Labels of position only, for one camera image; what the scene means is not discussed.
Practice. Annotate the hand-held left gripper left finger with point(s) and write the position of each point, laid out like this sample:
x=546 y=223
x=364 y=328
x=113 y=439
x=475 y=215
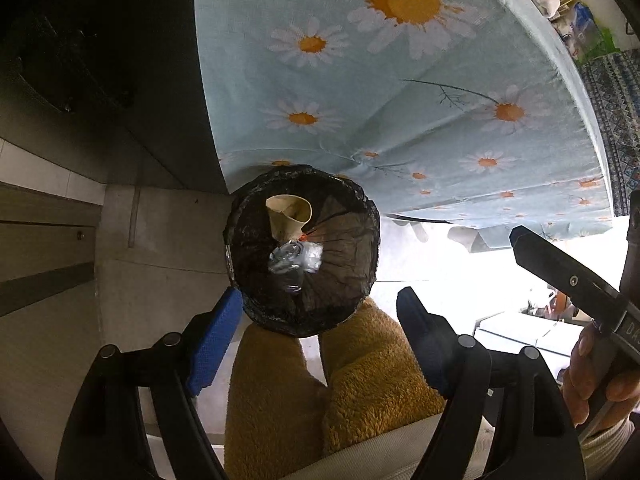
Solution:
x=215 y=345

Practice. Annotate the person's right forearm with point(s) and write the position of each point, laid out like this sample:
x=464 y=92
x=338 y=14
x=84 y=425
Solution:
x=607 y=447

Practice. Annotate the round bin with black bag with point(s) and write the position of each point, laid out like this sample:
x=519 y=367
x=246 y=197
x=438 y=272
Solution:
x=345 y=265

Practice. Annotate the blue patterned cloth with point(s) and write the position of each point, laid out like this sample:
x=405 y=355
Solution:
x=617 y=125

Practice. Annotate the dark cabinet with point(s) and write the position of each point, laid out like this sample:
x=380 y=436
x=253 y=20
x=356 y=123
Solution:
x=100 y=60

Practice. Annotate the person's right hand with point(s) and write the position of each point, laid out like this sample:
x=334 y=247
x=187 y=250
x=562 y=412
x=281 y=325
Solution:
x=585 y=375

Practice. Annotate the beige paper cup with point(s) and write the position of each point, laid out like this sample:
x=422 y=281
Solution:
x=286 y=215

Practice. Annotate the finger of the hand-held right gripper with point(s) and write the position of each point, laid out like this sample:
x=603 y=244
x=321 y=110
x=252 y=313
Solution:
x=550 y=260

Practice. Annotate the person's white top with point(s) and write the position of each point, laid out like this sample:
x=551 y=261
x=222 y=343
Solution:
x=380 y=452

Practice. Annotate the daisy print blue tablecloth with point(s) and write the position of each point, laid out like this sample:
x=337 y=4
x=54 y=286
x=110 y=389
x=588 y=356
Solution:
x=380 y=100

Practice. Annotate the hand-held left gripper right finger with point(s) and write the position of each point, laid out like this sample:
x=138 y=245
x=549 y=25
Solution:
x=419 y=340

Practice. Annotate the crumpled clear plastic wrap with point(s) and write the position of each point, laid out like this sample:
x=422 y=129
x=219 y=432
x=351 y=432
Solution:
x=295 y=262

